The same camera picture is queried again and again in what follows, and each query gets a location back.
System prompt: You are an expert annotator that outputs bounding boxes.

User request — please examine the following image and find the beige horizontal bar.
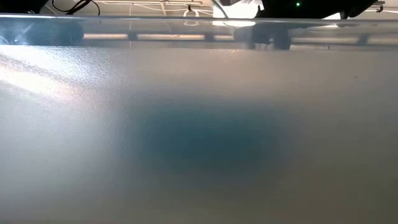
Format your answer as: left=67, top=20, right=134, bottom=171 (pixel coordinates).
left=93, top=0, right=203, bottom=7

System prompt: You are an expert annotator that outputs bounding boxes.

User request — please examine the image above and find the clear frosted plastic bin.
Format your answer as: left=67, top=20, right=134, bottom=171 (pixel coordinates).
left=0, top=14, right=398, bottom=224

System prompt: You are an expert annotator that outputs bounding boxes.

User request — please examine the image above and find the grey metal rail with hook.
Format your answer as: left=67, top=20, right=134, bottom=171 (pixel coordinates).
left=369, top=0, right=387, bottom=14

